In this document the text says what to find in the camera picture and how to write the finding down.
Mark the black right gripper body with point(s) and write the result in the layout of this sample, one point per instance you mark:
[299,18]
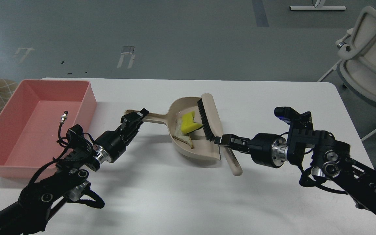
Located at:
[263,147]

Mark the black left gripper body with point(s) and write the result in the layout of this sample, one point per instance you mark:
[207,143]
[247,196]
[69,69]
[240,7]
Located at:
[110,145]

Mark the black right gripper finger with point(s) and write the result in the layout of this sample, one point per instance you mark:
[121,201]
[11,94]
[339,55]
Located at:
[242,149]
[234,140]

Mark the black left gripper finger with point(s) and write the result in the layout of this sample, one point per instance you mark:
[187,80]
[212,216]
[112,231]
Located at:
[130,122]
[141,115]

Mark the beige plastic dustpan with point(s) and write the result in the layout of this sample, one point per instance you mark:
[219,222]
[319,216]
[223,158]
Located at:
[203,149]

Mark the yellow sponge piece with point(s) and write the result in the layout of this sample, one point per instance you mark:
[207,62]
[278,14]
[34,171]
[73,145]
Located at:
[188,123]

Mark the beige hand brush black bristles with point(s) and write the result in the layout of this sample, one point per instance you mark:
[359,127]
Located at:
[212,124]

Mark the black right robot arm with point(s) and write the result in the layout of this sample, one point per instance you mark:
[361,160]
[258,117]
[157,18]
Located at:
[324,162]

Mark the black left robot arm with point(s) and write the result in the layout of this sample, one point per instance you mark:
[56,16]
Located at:
[63,180]

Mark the pink plastic bin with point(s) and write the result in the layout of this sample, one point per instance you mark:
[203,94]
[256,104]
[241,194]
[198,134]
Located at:
[29,122]

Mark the beige plastic chair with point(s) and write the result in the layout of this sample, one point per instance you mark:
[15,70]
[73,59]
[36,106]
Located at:
[357,52]

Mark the white floor stand base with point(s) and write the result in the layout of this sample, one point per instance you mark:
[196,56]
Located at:
[318,8]

